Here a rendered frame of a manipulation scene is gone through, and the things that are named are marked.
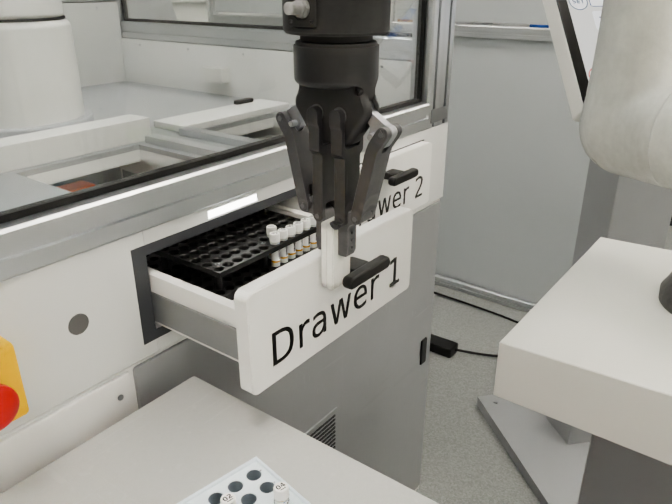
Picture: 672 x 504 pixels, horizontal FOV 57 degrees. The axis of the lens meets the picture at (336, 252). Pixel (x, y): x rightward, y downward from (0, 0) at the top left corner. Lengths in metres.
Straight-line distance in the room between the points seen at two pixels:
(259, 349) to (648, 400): 0.37
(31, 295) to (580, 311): 0.58
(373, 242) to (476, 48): 1.73
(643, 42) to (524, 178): 1.59
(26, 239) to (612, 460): 0.70
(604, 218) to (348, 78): 1.09
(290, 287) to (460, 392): 1.47
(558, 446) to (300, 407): 0.99
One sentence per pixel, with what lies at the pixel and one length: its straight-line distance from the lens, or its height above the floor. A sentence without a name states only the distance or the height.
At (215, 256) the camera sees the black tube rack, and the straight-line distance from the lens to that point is 0.70.
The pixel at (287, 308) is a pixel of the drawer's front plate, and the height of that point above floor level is 0.89.
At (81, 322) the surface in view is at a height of 0.88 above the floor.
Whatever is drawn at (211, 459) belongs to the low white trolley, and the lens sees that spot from 0.64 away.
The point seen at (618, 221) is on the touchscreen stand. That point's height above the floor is 0.68.
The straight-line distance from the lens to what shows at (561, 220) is 2.36.
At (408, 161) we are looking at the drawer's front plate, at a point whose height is 0.91.
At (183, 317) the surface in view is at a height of 0.86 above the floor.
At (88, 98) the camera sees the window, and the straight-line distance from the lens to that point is 0.63.
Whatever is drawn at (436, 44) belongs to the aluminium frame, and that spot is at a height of 1.09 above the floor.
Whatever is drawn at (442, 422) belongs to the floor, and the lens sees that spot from 1.89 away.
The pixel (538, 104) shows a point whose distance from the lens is 2.30.
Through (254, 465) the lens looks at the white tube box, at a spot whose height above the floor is 0.80.
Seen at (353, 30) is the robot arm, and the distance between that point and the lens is 0.52.
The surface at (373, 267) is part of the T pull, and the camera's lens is 0.64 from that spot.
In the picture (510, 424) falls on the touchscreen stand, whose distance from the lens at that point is 1.88.
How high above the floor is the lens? 1.18
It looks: 24 degrees down
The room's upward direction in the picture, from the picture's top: straight up
